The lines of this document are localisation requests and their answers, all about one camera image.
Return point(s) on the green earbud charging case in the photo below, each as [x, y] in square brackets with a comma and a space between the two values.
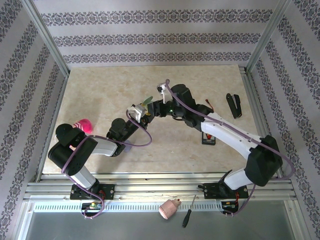
[148, 100]

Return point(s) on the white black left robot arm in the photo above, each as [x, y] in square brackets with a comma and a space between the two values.
[75, 162]

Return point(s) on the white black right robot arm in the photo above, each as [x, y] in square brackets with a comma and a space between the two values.
[262, 160]

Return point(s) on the pink doll with black hair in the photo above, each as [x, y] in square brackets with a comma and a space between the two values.
[85, 126]

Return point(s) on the black card with red-yellow print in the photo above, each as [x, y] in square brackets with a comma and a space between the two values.
[208, 140]

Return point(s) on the black stapler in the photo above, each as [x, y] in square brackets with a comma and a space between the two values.
[235, 105]

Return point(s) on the small green circuit board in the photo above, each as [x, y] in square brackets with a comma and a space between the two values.
[93, 205]

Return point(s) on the pink drill chuck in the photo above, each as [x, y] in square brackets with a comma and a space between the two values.
[167, 208]

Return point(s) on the small blue circuit board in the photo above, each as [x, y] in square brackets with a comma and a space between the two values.
[228, 205]

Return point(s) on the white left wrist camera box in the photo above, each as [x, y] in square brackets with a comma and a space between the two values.
[135, 112]

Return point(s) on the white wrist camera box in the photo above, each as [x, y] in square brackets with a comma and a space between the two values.
[135, 112]
[163, 95]

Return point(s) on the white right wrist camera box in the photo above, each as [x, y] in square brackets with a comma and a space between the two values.
[163, 95]

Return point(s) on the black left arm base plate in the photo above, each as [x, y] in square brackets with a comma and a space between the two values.
[108, 191]

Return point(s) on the aluminium side rail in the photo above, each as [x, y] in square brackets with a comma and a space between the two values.
[56, 112]
[253, 100]

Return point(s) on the aluminium rail bed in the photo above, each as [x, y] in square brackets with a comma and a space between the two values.
[155, 187]

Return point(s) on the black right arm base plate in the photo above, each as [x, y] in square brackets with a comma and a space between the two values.
[212, 192]

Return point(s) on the aluminium frame post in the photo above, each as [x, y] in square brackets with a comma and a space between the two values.
[271, 32]
[44, 32]

